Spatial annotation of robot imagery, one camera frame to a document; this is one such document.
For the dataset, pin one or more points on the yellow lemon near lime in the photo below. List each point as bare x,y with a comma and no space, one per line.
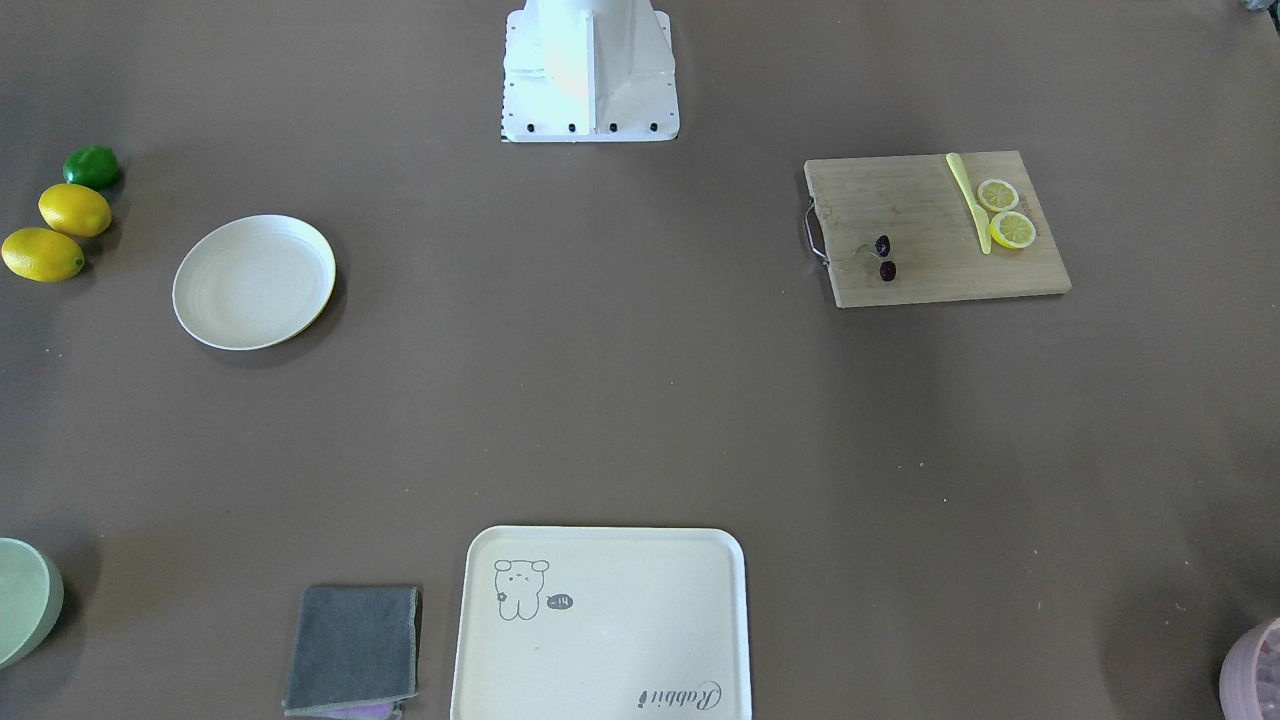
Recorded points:
75,210

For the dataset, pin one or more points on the yellow lemon far from lime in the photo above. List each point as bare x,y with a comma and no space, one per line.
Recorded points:
42,255

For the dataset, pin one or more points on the lemon slice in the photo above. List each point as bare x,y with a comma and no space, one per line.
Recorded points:
997,195
1012,230

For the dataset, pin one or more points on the cream round plate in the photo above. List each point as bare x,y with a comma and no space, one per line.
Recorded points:
254,282

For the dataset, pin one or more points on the green lime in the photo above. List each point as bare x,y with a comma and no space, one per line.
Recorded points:
92,166

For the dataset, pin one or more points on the yellow plastic knife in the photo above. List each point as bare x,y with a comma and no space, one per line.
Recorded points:
979,215

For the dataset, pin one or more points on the mint green bowl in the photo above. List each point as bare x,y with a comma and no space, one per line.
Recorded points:
32,593

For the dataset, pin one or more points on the grey folded cloth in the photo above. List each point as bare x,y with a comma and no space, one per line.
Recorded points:
355,652

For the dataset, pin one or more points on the wooden cutting board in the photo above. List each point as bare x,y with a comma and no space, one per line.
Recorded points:
916,202

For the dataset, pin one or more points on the lemon slice upper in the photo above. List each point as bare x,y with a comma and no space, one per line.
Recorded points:
997,195

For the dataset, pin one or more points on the pink bowl with ice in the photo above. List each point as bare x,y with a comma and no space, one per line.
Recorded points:
1249,676

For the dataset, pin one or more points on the lemon slice lower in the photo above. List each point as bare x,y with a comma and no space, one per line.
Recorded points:
1012,230

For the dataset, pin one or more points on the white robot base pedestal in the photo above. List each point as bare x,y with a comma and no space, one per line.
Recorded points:
589,71

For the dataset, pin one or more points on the cream rectangular tray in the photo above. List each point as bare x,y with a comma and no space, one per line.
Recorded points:
603,623

